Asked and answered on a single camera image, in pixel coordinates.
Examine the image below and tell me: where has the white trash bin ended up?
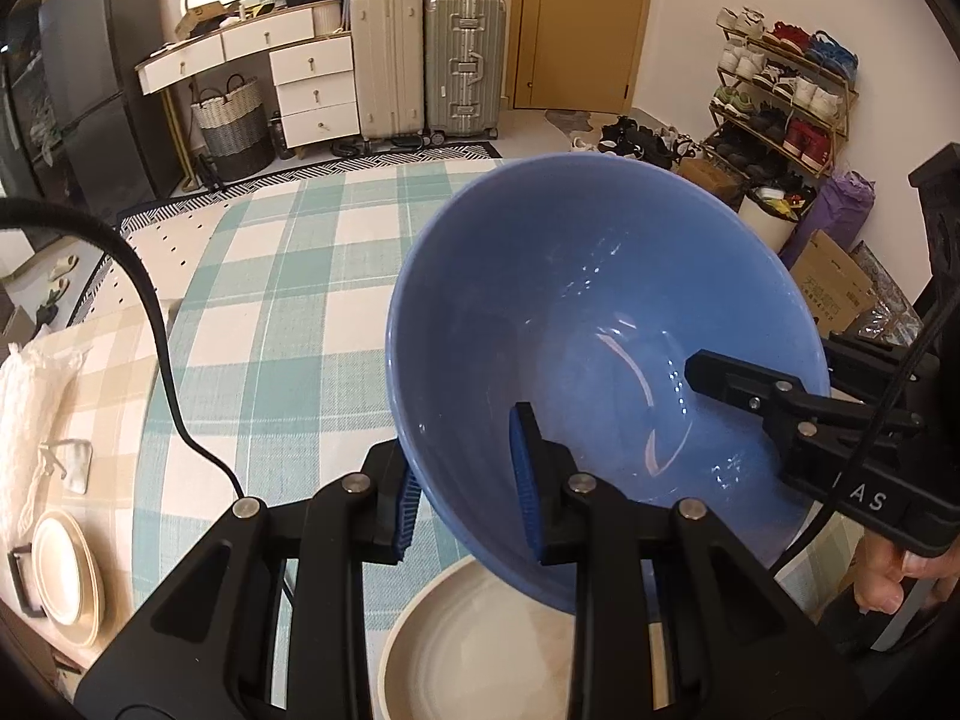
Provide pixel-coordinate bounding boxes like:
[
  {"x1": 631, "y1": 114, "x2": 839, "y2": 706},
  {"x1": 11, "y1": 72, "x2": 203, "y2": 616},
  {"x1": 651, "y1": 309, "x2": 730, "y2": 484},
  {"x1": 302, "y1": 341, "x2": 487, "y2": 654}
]
[{"x1": 739, "y1": 184, "x2": 815, "y2": 256}]

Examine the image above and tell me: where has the white suitcase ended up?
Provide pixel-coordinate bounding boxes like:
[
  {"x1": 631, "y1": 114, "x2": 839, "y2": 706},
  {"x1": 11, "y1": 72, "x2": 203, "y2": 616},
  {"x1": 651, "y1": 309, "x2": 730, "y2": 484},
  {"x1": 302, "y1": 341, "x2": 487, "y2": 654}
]
[{"x1": 350, "y1": 0, "x2": 427, "y2": 142}]

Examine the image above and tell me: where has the wooden shoe rack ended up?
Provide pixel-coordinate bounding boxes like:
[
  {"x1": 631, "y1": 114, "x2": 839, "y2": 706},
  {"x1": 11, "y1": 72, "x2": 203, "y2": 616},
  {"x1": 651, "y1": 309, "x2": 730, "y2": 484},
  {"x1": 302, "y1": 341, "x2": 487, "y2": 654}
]
[{"x1": 701, "y1": 7, "x2": 860, "y2": 188}]

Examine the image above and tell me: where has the shiny foil bag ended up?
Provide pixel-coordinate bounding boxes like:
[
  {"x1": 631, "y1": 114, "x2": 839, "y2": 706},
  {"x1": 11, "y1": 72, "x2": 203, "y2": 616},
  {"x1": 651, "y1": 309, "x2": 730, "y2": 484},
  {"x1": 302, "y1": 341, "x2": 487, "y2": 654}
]
[{"x1": 847, "y1": 240, "x2": 923, "y2": 346}]

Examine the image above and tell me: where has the clear plastic stand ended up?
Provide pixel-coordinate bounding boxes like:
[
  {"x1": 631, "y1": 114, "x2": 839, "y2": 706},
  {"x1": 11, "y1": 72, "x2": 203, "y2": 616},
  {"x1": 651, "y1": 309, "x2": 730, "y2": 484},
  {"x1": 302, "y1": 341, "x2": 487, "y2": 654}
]
[{"x1": 41, "y1": 439, "x2": 95, "y2": 496}]

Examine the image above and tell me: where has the silver suitcase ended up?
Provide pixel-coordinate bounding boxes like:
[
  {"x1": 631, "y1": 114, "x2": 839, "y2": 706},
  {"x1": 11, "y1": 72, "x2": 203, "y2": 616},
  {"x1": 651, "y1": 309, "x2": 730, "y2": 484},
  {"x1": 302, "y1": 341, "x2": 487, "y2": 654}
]
[{"x1": 424, "y1": 0, "x2": 509, "y2": 140}]

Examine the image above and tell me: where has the blue bowl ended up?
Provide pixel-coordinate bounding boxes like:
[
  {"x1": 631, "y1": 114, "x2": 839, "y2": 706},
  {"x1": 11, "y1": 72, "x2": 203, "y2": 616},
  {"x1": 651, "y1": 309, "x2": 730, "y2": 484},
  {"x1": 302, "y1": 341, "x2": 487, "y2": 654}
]
[{"x1": 386, "y1": 152, "x2": 833, "y2": 616}]

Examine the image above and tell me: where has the white textured pouch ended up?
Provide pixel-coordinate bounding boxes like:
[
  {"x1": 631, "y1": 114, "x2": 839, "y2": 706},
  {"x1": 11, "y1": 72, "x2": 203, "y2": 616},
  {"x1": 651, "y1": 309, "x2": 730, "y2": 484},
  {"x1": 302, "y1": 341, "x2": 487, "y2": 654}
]
[{"x1": 0, "y1": 345, "x2": 83, "y2": 533}]

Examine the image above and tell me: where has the person's right hand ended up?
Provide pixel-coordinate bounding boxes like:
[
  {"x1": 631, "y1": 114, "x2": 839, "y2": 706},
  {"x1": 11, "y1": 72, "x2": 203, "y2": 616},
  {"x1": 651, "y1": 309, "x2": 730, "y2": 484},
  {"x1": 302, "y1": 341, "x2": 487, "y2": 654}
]
[{"x1": 851, "y1": 536, "x2": 960, "y2": 616}]

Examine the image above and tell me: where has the woven laundry basket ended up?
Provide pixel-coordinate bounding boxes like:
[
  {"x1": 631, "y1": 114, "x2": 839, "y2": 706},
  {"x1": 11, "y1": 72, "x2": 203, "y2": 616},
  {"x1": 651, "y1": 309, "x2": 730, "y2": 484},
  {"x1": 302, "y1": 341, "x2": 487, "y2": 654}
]
[{"x1": 190, "y1": 75, "x2": 275, "y2": 181}]

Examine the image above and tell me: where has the flat cardboard box green print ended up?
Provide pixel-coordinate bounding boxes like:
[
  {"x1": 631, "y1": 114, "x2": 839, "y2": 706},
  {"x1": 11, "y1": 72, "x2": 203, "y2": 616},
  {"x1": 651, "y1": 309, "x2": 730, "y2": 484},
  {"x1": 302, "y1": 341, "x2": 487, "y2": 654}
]
[{"x1": 787, "y1": 231, "x2": 875, "y2": 338}]

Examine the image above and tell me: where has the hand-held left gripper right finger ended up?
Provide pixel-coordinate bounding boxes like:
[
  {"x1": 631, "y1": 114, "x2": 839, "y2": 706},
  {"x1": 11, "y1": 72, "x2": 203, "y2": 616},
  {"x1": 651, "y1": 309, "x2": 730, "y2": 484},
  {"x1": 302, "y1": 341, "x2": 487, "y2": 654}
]
[{"x1": 508, "y1": 403, "x2": 826, "y2": 720}]

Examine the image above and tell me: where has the stack of cream plates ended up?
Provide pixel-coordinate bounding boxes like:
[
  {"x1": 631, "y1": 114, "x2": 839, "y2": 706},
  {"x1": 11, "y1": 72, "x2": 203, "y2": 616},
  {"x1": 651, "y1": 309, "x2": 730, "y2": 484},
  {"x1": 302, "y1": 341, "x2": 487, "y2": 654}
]
[{"x1": 30, "y1": 510, "x2": 104, "y2": 647}]

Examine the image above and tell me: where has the beige checked cloth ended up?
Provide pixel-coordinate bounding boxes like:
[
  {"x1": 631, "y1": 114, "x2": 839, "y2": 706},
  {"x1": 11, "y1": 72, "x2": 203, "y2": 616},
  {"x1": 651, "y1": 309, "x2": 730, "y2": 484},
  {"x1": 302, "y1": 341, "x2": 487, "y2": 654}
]
[{"x1": 0, "y1": 300, "x2": 181, "y2": 691}]

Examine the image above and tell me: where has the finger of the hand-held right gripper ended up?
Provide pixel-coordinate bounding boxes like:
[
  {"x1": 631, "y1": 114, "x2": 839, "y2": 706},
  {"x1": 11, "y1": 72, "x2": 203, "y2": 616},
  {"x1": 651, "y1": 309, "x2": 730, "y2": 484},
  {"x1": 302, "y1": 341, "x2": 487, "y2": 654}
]
[
  {"x1": 684, "y1": 349, "x2": 927, "y2": 458},
  {"x1": 821, "y1": 334, "x2": 938, "y2": 421}
]

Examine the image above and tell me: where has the shoe rack with shoes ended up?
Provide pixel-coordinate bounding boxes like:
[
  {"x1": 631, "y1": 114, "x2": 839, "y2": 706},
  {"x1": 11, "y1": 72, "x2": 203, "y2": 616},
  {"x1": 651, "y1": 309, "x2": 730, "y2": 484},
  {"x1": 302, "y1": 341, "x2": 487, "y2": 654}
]
[{"x1": 709, "y1": 6, "x2": 860, "y2": 173}]

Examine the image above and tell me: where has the small brown box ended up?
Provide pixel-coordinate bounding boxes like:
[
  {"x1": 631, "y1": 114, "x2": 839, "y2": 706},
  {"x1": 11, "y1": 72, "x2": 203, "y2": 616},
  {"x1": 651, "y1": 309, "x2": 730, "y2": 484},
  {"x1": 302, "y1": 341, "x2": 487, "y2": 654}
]
[{"x1": 675, "y1": 157, "x2": 743, "y2": 203}]

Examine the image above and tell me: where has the small open cardboard box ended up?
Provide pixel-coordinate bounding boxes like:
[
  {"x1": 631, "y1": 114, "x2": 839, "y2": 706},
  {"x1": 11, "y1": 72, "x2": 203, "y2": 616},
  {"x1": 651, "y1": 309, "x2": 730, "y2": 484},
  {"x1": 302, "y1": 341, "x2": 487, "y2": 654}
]
[{"x1": 176, "y1": 6, "x2": 226, "y2": 35}]

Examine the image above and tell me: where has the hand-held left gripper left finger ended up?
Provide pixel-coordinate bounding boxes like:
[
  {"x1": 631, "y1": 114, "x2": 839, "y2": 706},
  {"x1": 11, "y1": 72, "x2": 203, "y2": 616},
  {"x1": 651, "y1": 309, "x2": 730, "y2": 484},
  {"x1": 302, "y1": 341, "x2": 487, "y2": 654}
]
[{"x1": 75, "y1": 439, "x2": 421, "y2": 720}]

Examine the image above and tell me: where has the dark grey fridge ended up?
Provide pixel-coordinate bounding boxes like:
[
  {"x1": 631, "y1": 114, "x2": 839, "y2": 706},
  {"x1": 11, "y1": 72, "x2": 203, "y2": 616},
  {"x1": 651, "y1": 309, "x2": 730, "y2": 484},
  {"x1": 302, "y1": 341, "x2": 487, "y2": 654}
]
[{"x1": 37, "y1": 0, "x2": 162, "y2": 218}]

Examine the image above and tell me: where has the wooden door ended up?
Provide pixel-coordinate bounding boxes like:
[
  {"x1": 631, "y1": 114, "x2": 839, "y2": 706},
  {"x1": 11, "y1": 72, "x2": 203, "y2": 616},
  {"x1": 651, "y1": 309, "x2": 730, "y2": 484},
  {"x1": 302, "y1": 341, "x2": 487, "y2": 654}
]
[{"x1": 512, "y1": 0, "x2": 659, "y2": 112}]

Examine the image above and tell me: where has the white dressing table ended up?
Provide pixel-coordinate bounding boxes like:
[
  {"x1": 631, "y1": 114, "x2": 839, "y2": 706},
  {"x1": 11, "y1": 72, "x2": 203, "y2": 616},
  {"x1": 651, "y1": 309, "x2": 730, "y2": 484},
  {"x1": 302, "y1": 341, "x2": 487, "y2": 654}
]
[{"x1": 135, "y1": 4, "x2": 361, "y2": 147}]

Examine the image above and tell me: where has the dark glass cabinet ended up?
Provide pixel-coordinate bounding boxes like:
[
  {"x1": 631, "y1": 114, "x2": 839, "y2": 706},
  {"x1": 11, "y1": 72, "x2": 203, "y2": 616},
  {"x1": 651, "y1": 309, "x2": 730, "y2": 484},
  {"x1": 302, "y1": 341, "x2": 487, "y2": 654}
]
[{"x1": 0, "y1": 15, "x2": 53, "y2": 200}]

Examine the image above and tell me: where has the cream plate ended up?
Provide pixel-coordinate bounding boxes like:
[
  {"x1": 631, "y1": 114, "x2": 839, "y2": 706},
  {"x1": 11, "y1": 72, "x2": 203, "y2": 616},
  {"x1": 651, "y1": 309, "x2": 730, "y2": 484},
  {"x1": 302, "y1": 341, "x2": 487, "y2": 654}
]
[{"x1": 377, "y1": 555, "x2": 672, "y2": 720}]

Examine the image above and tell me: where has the purple bag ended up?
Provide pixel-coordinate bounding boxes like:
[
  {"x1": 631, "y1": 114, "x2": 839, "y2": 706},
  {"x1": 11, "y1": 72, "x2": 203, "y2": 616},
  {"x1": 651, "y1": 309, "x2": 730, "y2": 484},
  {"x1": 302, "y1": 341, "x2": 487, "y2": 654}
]
[{"x1": 780, "y1": 171, "x2": 877, "y2": 256}]

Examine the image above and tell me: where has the teal checked tablecloth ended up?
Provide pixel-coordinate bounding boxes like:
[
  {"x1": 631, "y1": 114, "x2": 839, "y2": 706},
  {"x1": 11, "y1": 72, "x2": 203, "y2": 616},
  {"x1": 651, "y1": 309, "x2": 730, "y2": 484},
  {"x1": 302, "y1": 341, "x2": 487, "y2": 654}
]
[{"x1": 131, "y1": 157, "x2": 826, "y2": 720}]

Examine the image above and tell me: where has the group of sneakers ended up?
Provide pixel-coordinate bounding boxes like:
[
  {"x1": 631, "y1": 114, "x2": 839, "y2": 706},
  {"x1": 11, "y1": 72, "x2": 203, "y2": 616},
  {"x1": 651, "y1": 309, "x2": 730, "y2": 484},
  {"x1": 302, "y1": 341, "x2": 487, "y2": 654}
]
[{"x1": 570, "y1": 116, "x2": 695, "y2": 170}]

